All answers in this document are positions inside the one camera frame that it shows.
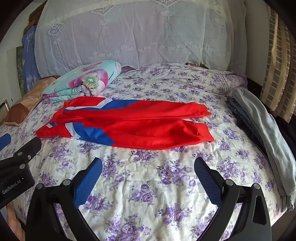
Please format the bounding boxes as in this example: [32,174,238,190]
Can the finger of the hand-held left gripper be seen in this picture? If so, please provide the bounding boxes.
[0,137,42,172]
[0,134,12,151]

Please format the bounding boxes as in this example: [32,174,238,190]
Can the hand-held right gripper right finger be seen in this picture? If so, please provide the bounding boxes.
[194,157,272,241]

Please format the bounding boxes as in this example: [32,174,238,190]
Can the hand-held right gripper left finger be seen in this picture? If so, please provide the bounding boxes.
[25,157,103,241]

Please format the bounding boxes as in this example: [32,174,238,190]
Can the red blue white pants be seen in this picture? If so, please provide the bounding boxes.
[35,97,215,150]

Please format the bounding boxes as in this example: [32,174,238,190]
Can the brown pillow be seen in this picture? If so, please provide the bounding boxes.
[4,76,60,127]

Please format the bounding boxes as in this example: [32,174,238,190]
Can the purple floral bedspread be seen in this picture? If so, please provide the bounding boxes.
[0,62,289,241]

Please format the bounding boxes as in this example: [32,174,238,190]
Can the dark blue folded jeans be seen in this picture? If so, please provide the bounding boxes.
[227,97,266,149]

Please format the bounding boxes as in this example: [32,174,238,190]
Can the green picture panel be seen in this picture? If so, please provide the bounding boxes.
[7,45,25,98]

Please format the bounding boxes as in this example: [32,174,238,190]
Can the grey folded clothing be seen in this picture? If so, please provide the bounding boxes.
[232,88,296,211]

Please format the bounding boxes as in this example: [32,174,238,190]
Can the blue printed bag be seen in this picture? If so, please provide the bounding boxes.
[22,23,41,98]

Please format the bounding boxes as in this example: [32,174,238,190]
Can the folded teal floral quilt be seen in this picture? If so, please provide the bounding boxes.
[42,61,122,104]

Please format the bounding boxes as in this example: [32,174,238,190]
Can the purple floral pillow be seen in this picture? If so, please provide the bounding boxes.
[208,70,249,95]

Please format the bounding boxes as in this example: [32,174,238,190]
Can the wooden headboard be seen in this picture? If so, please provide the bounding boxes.
[23,0,50,33]

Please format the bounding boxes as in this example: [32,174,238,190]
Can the striped beige curtain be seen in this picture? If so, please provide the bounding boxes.
[259,5,296,123]

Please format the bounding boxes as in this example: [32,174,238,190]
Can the white lace cover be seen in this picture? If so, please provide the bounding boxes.
[35,0,247,78]

